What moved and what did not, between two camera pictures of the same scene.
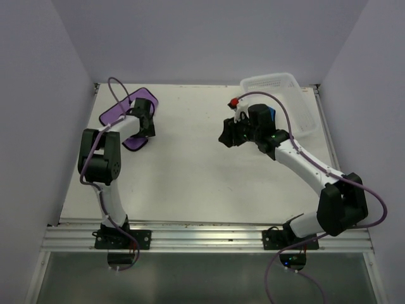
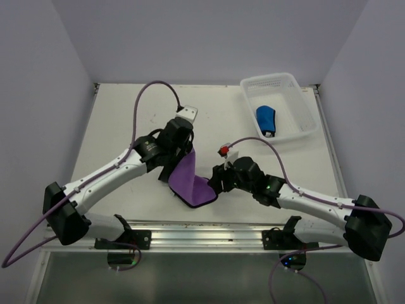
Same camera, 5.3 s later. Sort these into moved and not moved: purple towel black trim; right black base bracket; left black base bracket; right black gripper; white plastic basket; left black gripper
Moved: left black gripper; right black gripper; purple towel black trim
Not moved: left black base bracket; white plastic basket; right black base bracket
